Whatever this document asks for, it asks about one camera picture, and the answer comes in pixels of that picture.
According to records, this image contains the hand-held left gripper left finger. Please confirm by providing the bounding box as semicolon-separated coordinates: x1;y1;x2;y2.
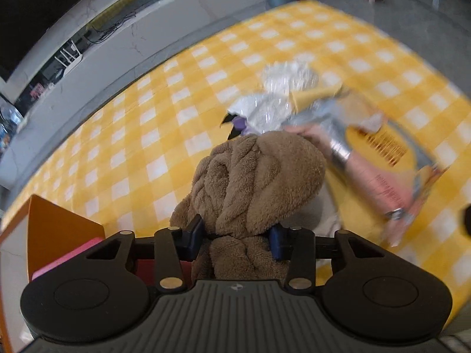
86;214;205;295

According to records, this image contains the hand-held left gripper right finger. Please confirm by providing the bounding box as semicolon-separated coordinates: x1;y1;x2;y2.
268;224;385;295

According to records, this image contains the brown knotted plush towel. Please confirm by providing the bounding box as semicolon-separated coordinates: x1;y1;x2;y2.
170;130;327;280

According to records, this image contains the white plastic bag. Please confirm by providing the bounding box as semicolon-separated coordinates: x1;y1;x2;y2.
228;94;295;135

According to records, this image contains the orange storage box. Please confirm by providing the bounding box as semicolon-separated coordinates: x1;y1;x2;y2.
0;194;107;353

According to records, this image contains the plastic snack packet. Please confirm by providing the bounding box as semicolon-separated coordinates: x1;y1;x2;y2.
283;88;450;247

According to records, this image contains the small black and purple toy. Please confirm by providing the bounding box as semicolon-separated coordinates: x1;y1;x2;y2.
220;113;249;140

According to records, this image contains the yellow checkered tablecloth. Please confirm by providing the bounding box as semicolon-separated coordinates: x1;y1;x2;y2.
0;0;471;324

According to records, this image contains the red box with lid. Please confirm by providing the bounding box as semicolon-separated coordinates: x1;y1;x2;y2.
31;236;195;291

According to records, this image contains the crumpled white wrapper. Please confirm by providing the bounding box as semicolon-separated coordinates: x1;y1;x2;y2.
261;61;319;92

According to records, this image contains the white marble television cabinet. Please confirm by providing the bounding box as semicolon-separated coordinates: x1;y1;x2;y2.
0;0;269;188

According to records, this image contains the white router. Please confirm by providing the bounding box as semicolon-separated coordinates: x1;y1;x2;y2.
55;42;84;68

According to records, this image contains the black flat-screen television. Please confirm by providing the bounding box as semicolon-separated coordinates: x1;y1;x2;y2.
0;0;115;83

